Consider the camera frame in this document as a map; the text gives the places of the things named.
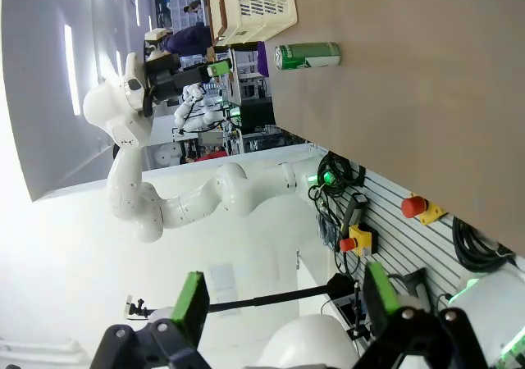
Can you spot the purple cloth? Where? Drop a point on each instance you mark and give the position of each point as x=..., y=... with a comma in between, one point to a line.
x=262, y=59

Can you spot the black handheld pendant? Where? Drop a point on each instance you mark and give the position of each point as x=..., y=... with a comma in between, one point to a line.
x=353, y=213

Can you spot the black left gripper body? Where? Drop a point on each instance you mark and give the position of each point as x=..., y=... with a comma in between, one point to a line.
x=162, y=78

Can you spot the green drink can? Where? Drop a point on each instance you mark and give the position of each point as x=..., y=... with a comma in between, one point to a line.
x=307, y=55

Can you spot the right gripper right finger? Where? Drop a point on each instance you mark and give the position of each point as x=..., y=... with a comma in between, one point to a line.
x=381, y=299

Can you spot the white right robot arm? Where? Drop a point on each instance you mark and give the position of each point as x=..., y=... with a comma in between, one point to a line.
x=307, y=340

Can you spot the black camera boom pole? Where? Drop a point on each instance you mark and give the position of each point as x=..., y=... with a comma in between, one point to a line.
x=266, y=300

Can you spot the red emergency stop yellow base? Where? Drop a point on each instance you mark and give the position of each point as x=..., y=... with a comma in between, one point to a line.
x=415, y=207

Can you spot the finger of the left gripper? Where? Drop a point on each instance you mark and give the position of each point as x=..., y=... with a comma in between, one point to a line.
x=217, y=69

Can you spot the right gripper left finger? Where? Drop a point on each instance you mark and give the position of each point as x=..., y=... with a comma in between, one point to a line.
x=190, y=303

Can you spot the red emergency stop black box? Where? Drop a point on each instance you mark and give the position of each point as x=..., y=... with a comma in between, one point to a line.
x=352, y=242

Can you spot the black monitor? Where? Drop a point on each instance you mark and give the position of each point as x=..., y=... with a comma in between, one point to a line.
x=256, y=112

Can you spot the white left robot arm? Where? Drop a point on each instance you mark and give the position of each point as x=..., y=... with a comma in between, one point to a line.
x=127, y=197

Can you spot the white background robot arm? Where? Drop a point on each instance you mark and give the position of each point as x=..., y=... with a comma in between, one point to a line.
x=193, y=115

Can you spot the white slatted panel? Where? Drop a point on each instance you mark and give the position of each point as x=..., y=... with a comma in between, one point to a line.
x=406, y=242

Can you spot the bystander in purple top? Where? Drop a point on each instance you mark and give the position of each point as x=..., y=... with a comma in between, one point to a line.
x=188, y=39

